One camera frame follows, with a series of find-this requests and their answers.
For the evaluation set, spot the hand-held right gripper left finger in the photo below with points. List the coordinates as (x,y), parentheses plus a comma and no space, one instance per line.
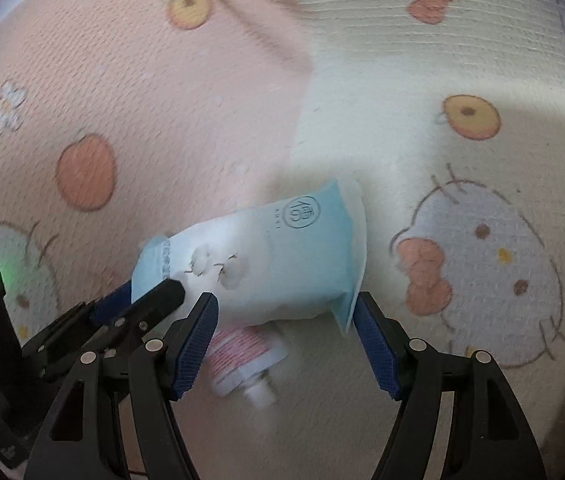
(195,345)

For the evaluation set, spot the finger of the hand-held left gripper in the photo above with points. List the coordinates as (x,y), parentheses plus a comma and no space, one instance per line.
(112,302)
(157,300)

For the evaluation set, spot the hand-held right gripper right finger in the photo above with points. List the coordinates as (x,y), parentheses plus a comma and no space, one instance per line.
(377,350)

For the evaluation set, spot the light blue tissue packet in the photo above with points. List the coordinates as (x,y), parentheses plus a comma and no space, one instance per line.
(272,260)

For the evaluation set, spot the cream printed blanket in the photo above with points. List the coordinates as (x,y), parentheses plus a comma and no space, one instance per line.
(412,85)

